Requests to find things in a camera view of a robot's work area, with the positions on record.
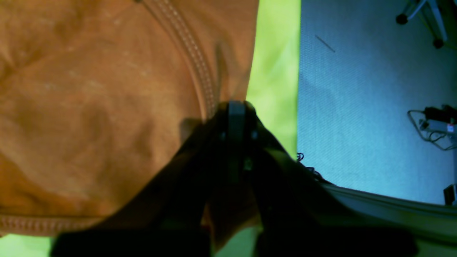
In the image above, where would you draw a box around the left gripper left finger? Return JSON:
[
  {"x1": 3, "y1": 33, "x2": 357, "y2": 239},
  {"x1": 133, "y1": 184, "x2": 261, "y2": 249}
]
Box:
[{"x1": 50, "y1": 101, "x2": 236, "y2": 257}]

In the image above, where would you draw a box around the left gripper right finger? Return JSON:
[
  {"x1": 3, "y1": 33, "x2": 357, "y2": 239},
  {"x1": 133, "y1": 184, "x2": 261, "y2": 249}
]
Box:
[{"x1": 236, "y1": 101, "x2": 418, "y2": 257}]

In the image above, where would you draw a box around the orange T-shirt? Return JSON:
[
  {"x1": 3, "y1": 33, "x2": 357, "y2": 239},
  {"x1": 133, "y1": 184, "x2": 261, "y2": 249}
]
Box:
[{"x1": 0, "y1": 0, "x2": 263, "y2": 250}]

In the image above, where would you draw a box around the yellow table cloth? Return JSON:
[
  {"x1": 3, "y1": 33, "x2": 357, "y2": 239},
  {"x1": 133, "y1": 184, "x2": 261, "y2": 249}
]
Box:
[{"x1": 0, "y1": 0, "x2": 301, "y2": 257}]

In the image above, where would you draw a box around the tangle of black cables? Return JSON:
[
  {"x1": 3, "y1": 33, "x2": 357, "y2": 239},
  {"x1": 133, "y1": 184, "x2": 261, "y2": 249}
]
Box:
[{"x1": 407, "y1": 105, "x2": 457, "y2": 151}]

